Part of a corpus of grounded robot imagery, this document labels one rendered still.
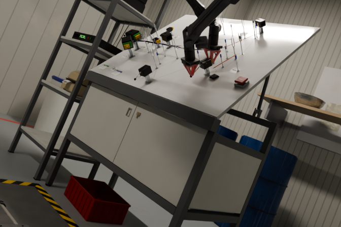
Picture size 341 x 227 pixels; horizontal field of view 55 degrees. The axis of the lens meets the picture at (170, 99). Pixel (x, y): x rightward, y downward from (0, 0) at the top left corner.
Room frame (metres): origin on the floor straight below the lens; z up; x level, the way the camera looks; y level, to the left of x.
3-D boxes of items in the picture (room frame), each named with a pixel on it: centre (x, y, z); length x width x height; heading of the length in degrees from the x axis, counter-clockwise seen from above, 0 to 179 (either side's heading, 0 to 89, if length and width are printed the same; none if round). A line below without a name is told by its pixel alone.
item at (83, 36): (2.67, 0.70, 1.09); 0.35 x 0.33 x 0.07; 46
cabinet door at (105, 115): (2.16, 0.36, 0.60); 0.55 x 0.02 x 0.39; 46
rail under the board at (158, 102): (1.96, 0.18, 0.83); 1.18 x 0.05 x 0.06; 46
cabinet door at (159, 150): (1.78, -0.03, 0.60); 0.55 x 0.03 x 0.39; 46
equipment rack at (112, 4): (2.75, 0.70, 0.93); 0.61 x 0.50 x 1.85; 46
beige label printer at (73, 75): (2.64, 0.66, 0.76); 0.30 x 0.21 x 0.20; 139
